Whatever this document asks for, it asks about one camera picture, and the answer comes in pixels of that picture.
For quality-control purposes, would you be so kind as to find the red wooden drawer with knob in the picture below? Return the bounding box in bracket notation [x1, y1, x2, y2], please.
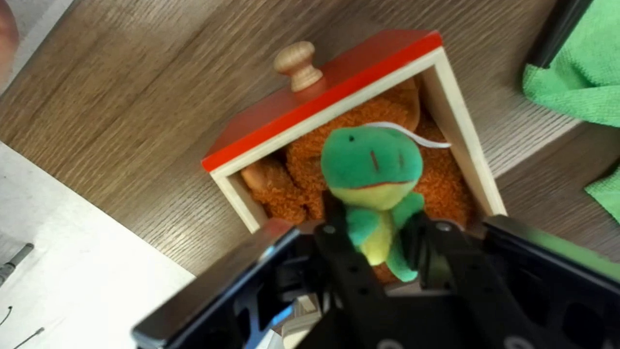
[199, 27, 509, 236]

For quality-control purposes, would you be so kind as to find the green yellow plush frog doll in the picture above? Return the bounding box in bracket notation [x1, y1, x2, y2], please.
[319, 120, 453, 285]

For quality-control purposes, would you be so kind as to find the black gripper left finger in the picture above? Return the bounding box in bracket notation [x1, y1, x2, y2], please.
[312, 197, 403, 349]

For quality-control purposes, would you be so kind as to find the green microfibre cloth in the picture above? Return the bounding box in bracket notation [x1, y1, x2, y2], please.
[521, 0, 620, 225]

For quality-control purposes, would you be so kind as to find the orange fuzzy cloth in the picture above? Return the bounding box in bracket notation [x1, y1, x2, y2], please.
[238, 79, 480, 228]

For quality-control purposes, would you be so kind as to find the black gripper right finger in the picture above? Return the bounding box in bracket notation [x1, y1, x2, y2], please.
[401, 211, 538, 349]

